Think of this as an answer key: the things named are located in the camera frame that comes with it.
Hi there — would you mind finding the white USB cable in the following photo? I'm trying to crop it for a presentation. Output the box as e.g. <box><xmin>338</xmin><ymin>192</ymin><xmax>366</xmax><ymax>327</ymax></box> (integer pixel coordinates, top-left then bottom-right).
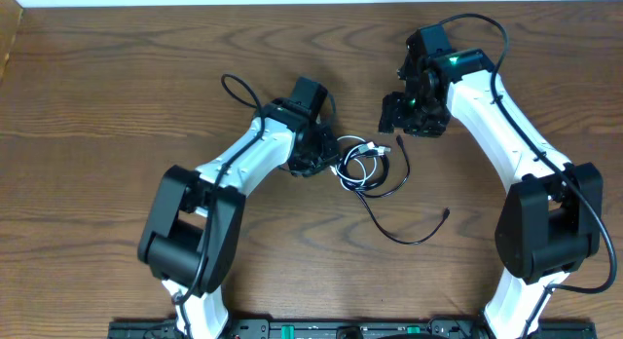
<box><xmin>330</xmin><ymin>134</ymin><xmax>393</xmax><ymax>192</ymax></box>

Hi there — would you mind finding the black USB cable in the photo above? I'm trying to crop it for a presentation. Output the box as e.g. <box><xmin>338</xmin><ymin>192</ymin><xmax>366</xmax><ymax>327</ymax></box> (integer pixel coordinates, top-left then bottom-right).
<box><xmin>338</xmin><ymin>133</ymin><xmax>452</xmax><ymax>246</ymax></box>

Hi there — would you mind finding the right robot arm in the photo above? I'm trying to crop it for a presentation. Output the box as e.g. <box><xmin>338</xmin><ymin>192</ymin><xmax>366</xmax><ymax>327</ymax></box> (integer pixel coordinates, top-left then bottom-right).
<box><xmin>379</xmin><ymin>23</ymin><xmax>603</xmax><ymax>338</ymax></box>

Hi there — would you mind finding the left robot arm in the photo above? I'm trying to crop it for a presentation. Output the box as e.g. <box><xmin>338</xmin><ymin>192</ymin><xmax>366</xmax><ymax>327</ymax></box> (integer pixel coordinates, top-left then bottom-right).
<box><xmin>137</xmin><ymin>77</ymin><xmax>340</xmax><ymax>338</ymax></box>

